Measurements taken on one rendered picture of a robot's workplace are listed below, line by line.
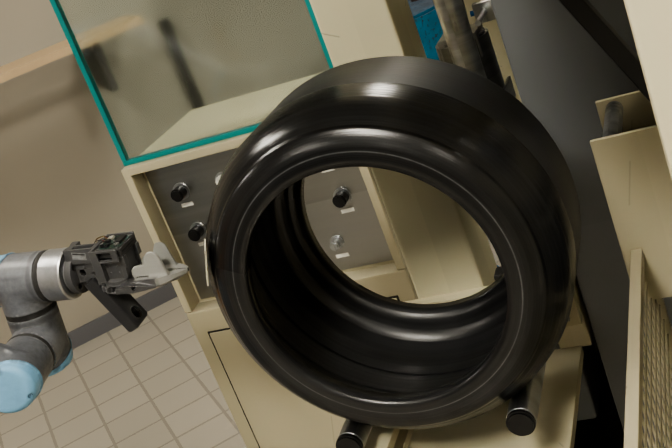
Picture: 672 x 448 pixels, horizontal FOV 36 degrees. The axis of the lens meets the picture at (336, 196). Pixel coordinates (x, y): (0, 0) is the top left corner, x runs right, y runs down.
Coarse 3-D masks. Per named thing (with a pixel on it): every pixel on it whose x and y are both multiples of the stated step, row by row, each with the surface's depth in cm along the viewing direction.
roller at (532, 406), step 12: (540, 372) 163; (528, 384) 158; (540, 384) 160; (516, 396) 156; (528, 396) 156; (540, 396) 159; (516, 408) 153; (528, 408) 153; (516, 420) 153; (528, 420) 152; (516, 432) 154; (528, 432) 153
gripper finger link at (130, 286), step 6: (126, 282) 171; (132, 282) 170; (138, 282) 170; (144, 282) 170; (150, 282) 170; (120, 288) 171; (126, 288) 170; (132, 288) 170; (138, 288) 170; (144, 288) 170; (150, 288) 170
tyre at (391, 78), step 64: (384, 64) 154; (448, 64) 155; (256, 128) 152; (320, 128) 142; (384, 128) 139; (448, 128) 139; (512, 128) 146; (256, 192) 148; (448, 192) 139; (512, 192) 139; (576, 192) 158; (256, 256) 175; (320, 256) 181; (512, 256) 141; (576, 256) 150; (256, 320) 156; (320, 320) 181; (384, 320) 182; (448, 320) 179; (512, 320) 145; (320, 384) 158; (384, 384) 172; (448, 384) 154; (512, 384) 151
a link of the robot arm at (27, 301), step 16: (0, 256) 181; (16, 256) 179; (32, 256) 177; (0, 272) 178; (16, 272) 176; (32, 272) 175; (0, 288) 177; (16, 288) 176; (32, 288) 176; (0, 304) 180; (16, 304) 178; (32, 304) 179; (48, 304) 181
